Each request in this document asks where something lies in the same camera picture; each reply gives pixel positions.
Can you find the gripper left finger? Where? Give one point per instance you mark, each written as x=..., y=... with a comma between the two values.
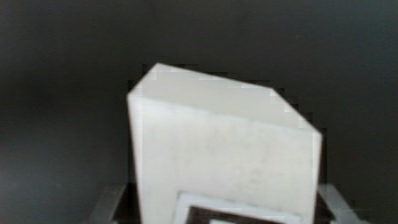
x=109, y=212

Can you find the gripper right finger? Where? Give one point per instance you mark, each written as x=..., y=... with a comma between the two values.
x=333, y=212

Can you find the white stool leg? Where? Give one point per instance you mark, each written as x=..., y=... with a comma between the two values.
x=224, y=144

